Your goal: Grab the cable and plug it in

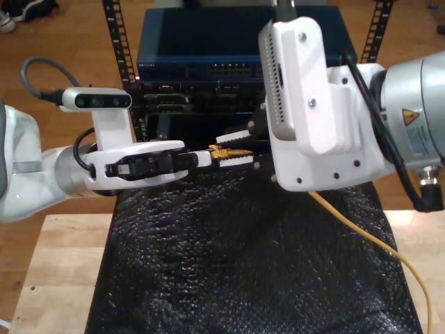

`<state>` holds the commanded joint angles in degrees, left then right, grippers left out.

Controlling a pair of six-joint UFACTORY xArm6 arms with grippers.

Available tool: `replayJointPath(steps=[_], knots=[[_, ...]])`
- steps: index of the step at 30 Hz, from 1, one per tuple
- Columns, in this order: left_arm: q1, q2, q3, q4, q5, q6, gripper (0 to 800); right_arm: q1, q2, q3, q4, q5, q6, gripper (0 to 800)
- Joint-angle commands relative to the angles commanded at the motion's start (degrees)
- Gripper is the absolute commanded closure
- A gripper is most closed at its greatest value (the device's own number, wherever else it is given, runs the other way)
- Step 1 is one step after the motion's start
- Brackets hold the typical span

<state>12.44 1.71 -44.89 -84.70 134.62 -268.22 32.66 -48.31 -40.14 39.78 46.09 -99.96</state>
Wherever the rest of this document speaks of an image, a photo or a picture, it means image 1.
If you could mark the dark sneaker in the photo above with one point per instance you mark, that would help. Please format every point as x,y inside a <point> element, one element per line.
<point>34,8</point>

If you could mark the black server unit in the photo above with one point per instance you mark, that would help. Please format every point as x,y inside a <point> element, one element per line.
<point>194,99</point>

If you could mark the white sneaker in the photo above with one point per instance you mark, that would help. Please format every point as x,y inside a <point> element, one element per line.
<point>6,21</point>

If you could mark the black rack shelf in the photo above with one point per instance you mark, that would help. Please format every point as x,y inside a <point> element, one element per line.
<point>194,128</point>

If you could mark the black perforated rack post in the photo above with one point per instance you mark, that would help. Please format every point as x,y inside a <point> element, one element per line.
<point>377,24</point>
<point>118,35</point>

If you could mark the black textured mat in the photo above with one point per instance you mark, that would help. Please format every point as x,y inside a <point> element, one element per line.
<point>226,271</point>

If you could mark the blue network switch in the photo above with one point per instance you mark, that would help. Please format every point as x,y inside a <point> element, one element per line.
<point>191,35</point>

